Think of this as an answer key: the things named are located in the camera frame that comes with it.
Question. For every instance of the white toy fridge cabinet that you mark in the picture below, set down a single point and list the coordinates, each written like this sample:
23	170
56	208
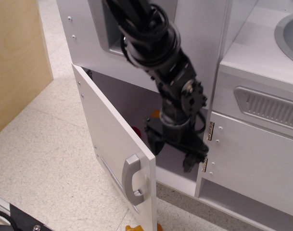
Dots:
131	91

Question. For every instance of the orange toy in fridge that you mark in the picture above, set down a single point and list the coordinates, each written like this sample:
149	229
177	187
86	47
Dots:
155	113

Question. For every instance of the brass hinge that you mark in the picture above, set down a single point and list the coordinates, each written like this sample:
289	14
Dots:
210	131
204	165

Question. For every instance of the white toy oven cabinet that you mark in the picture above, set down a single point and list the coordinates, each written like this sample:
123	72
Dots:
249	171

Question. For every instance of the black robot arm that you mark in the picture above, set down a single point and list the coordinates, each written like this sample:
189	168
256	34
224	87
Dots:
182	94

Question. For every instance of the lower brass hinge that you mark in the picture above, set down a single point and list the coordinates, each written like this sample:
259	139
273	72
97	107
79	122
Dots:
204	165

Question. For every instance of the grey round sink basin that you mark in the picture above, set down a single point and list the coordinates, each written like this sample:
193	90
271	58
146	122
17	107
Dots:
284	35

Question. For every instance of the grey fridge door handle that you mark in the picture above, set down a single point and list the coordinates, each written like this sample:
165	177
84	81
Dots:
130	168

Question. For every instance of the upper brass hinge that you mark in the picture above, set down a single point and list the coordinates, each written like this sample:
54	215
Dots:
210	131

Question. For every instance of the orange toy on floor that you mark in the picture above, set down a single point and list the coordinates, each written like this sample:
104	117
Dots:
139	228

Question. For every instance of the grey oven vent panel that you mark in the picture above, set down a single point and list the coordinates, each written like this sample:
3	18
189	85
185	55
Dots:
265	106

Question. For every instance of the white low fridge door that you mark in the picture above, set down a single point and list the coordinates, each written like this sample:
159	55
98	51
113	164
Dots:
114	141

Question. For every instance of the red toy in fridge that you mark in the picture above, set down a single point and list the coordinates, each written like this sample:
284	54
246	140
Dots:
137	131

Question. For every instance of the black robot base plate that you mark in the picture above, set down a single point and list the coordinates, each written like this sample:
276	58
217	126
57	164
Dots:
15	219

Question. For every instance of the grey ice dispenser recess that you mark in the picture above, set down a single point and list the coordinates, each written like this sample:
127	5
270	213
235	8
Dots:
139	29

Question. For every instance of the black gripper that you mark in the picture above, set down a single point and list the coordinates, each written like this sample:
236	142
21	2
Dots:
183	137

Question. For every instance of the light wooden panel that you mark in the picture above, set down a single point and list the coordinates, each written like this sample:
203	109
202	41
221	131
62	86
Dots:
25	69

